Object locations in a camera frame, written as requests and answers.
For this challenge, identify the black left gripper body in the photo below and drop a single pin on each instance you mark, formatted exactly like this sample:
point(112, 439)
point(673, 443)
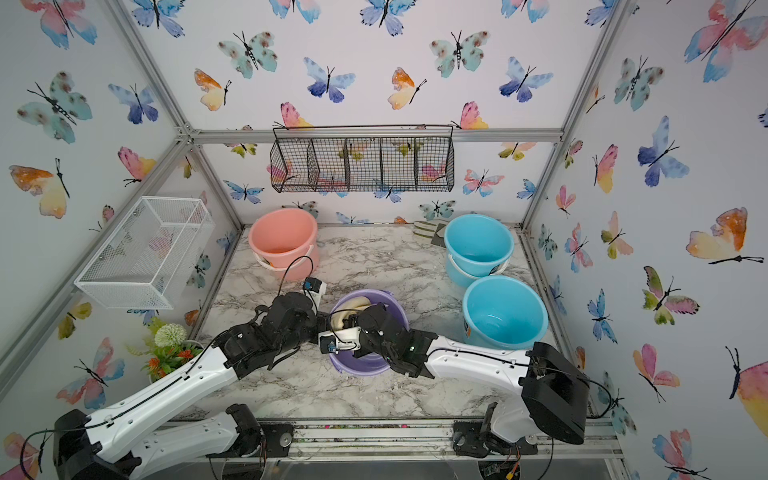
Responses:
point(309, 334)

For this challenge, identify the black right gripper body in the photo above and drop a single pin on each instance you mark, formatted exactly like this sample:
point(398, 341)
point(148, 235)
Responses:
point(367, 346)

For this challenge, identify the purple plastic bucket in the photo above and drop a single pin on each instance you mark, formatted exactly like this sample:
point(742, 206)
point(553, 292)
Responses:
point(370, 364)

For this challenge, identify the cream yellow microfibre cloth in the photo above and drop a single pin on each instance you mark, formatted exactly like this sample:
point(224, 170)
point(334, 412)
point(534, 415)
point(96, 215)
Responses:
point(347, 309)

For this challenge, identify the pink plastic bucket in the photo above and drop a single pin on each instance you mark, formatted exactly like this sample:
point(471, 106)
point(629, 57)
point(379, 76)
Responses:
point(284, 242)

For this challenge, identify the teal bucket with sticker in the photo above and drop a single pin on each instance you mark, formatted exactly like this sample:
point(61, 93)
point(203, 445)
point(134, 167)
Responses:
point(477, 246)

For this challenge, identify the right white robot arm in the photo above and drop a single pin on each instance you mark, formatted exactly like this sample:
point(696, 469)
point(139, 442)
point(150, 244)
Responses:
point(541, 391)

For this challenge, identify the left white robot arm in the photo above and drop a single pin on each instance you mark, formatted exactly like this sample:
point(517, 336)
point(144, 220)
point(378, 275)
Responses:
point(128, 440)

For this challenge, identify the artificial flower pot plant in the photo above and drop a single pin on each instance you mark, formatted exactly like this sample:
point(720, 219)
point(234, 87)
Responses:
point(165, 349)

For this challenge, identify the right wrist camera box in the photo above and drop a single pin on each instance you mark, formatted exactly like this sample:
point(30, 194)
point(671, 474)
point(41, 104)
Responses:
point(334, 342)

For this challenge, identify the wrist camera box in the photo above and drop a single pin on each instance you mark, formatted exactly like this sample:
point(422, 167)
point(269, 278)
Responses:
point(314, 289)
point(334, 342)

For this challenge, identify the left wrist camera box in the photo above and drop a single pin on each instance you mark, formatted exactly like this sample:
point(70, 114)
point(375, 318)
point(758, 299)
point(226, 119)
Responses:
point(314, 289)

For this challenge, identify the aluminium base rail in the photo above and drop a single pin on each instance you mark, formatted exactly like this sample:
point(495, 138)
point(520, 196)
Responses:
point(327, 440)

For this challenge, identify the white mesh wall basket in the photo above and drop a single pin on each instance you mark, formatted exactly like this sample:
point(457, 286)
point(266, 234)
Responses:
point(151, 256)

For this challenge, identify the black wire wall basket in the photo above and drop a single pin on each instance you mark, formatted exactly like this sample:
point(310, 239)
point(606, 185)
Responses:
point(363, 159)

